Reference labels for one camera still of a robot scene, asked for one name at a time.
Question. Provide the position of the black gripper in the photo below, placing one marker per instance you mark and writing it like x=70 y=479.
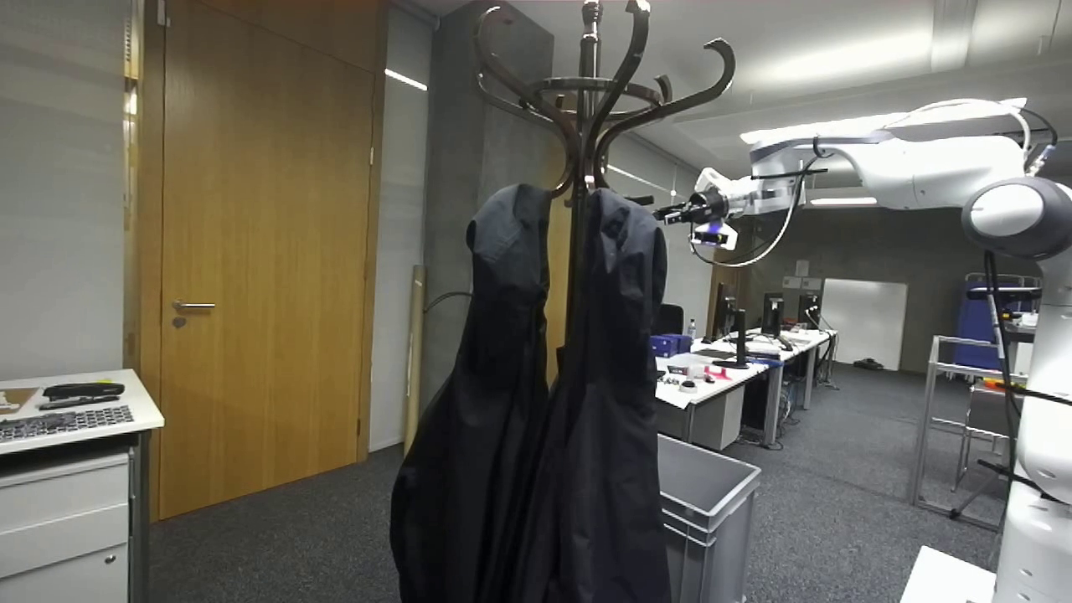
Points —
x=697 y=205

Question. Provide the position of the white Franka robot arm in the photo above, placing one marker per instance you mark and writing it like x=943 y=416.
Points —
x=914 y=168

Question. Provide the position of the black computer monitor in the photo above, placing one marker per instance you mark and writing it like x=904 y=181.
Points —
x=738 y=324
x=774 y=312

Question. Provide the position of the blue storage box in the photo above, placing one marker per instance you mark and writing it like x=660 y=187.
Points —
x=671 y=343

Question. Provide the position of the dark wooden coat rack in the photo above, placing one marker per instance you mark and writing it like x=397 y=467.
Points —
x=582 y=112

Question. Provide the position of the long ceiling light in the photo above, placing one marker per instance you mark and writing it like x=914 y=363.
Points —
x=842 y=204

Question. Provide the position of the white office desk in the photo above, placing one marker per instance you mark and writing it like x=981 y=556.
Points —
x=798 y=341
x=697 y=391

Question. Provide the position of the white whiteboard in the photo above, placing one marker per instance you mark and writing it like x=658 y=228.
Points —
x=864 y=324

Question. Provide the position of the dark navy jacket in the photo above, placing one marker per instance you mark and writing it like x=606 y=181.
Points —
x=481 y=447
x=606 y=447

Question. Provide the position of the long cardboard tube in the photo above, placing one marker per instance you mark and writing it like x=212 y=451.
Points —
x=413 y=355

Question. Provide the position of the grey plastic crate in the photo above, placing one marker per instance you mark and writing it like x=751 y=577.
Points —
x=709 y=539

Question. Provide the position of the blue cabinet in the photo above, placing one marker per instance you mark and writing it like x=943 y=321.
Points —
x=981 y=324

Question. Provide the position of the light wooden door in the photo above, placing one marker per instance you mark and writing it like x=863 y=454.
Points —
x=270 y=279

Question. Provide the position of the black stapler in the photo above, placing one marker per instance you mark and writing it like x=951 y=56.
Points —
x=84 y=392

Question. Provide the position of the dark computer keyboard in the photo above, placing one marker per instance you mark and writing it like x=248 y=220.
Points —
x=69 y=422

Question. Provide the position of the tan paper piece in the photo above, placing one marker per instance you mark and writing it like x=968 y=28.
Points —
x=19 y=398

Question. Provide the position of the grey metal trolley frame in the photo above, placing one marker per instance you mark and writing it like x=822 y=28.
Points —
x=960 y=341

